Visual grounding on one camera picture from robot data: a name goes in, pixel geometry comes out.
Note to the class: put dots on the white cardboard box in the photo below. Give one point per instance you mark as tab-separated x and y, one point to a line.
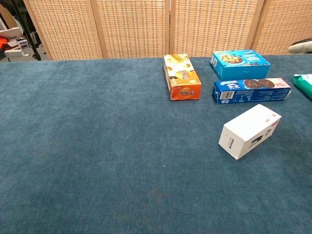
11	32

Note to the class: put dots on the white flat box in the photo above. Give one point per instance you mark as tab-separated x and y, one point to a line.
15	52

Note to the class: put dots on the orange cloth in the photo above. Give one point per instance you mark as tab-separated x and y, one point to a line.
5	42

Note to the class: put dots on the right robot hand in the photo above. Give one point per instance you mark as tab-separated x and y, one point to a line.
303	47

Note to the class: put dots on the blue pink cookie pack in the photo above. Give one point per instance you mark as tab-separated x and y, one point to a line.
251	91

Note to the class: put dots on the teal wet wipes pack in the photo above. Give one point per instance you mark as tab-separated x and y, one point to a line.
304	84

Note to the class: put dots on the white small box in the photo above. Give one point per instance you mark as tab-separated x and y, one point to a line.
246	131

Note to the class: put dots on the blue chocolate chip cookie box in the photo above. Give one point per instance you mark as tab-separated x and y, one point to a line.
241	65

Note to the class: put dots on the orange biscuit box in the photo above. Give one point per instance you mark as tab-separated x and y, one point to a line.
182	78

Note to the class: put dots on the blue felt table mat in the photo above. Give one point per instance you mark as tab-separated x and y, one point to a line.
97	146

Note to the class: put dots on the black tripod stand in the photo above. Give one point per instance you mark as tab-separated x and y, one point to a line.
29	39

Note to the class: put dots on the woven wooden folding screen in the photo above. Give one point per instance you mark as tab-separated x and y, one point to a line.
131	29

